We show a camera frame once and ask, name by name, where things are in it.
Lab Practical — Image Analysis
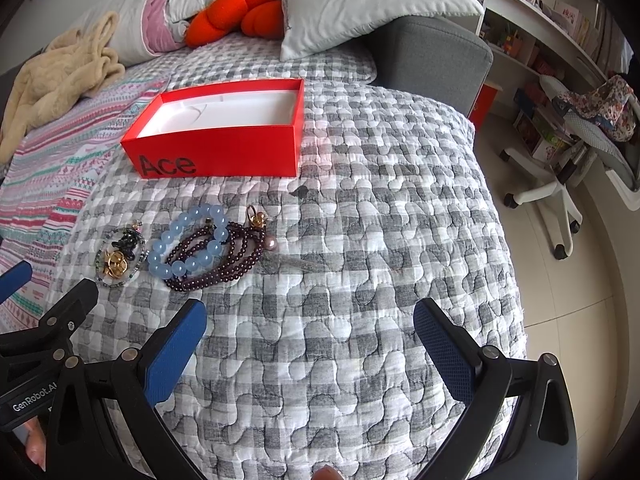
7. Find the light blue bead bracelet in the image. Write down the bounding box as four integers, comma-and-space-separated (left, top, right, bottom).
147, 202, 231, 281

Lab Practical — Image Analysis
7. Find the gold flower hair clip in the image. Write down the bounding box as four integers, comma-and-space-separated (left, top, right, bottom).
103, 250, 128, 278

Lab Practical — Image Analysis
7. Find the dark red garnet bead bracelet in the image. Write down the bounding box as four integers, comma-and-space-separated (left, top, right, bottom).
160, 219, 267, 293

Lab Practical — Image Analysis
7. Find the thin green bead bracelet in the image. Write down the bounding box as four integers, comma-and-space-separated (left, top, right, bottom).
94, 222, 150, 288

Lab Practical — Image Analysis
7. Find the black flower hair clip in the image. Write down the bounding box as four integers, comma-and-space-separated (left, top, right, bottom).
112, 228, 142, 261

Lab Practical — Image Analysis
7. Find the pink pearl earring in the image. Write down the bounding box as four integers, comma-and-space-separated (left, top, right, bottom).
264, 235, 278, 252

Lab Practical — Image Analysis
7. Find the gold clover earring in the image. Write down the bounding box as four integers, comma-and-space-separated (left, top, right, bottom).
246, 205, 268, 230

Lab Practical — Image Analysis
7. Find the operator left hand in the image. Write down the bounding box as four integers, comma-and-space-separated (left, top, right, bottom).
24, 417, 46, 470

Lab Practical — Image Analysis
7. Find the operator right hand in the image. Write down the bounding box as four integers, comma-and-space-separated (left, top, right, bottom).
311, 465, 344, 480

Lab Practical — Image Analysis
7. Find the striped patterned bedsheet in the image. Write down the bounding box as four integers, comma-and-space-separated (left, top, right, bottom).
1, 61, 170, 332

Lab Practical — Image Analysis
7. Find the grey checked quilt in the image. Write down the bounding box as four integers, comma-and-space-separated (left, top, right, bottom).
48, 36, 526, 479

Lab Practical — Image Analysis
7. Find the beige fleece blanket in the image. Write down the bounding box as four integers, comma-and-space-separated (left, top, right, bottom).
1, 11, 126, 165

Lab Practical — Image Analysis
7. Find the white office chair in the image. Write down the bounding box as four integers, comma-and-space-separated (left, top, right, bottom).
500, 75, 639, 261

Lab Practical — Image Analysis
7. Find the red Ace cardboard box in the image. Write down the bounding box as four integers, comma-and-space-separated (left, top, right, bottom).
120, 79, 305, 179

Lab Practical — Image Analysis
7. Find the floral cloth on chair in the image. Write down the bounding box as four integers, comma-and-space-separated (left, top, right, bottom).
552, 75, 636, 143

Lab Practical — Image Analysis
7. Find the white pink-trimmed pillow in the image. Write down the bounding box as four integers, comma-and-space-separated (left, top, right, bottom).
74, 0, 312, 68

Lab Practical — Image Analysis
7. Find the white bookshelf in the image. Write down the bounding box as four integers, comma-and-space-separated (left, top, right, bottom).
449, 0, 632, 162

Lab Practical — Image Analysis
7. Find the orange knot cushion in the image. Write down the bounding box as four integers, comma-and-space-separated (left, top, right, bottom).
183, 0, 284, 49

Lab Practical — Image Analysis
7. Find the grey upholstered bed frame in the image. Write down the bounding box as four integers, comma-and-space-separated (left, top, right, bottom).
359, 16, 494, 116

